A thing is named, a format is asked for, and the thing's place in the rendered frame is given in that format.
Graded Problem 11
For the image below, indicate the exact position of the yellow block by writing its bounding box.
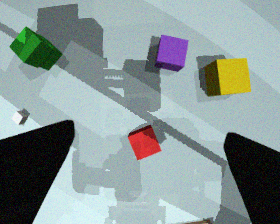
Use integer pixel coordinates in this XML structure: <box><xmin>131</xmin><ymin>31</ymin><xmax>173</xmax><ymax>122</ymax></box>
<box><xmin>204</xmin><ymin>57</ymin><xmax>252</xmax><ymax>97</ymax></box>

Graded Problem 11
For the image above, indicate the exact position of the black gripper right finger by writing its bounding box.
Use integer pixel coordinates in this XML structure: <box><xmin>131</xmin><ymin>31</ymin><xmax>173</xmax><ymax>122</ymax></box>
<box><xmin>224</xmin><ymin>132</ymin><xmax>280</xmax><ymax>224</ymax></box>

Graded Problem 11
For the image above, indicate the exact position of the purple block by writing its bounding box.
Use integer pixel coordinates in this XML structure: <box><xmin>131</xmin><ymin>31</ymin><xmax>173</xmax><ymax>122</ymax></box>
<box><xmin>155</xmin><ymin>35</ymin><xmax>189</xmax><ymax>72</ymax></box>

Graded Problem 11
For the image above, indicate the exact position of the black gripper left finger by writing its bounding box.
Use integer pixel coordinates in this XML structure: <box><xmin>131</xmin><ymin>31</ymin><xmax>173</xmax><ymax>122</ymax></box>
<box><xmin>0</xmin><ymin>120</ymin><xmax>75</xmax><ymax>224</ymax></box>

